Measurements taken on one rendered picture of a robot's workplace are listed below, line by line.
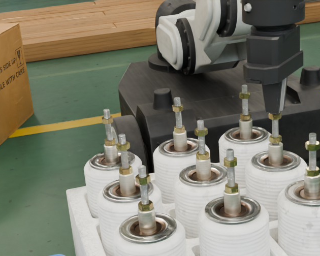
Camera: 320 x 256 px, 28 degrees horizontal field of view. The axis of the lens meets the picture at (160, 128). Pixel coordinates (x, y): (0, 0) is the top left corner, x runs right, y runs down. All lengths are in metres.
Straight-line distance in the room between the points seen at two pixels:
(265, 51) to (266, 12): 0.05
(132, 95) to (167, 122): 0.30
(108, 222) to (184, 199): 0.12
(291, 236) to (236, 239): 0.10
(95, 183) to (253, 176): 0.25
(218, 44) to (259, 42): 0.44
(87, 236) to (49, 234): 0.40
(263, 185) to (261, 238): 0.14
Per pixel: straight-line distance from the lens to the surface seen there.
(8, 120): 1.94
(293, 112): 1.42
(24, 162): 1.75
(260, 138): 1.09
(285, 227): 0.90
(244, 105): 1.08
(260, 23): 0.90
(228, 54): 1.54
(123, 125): 1.36
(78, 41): 2.78
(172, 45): 1.57
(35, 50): 2.77
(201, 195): 0.93
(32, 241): 1.37
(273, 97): 0.95
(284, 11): 0.89
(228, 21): 1.23
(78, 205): 1.08
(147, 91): 1.65
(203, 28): 1.29
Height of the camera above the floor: 0.67
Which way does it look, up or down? 21 degrees down
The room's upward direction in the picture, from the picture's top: 5 degrees counter-clockwise
